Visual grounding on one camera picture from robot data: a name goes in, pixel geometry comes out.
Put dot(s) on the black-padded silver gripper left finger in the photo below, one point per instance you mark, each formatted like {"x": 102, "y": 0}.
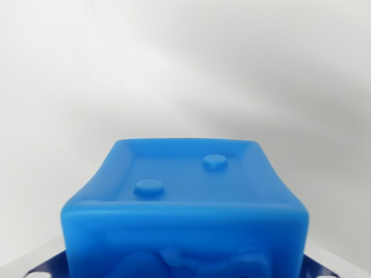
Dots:
{"x": 49, "y": 265}

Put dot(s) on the blue embossed cube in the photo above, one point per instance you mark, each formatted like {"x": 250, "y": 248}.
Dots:
{"x": 182, "y": 231}

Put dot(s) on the black-padded silver gripper right finger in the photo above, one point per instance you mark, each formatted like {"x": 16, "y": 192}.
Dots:
{"x": 317, "y": 266}

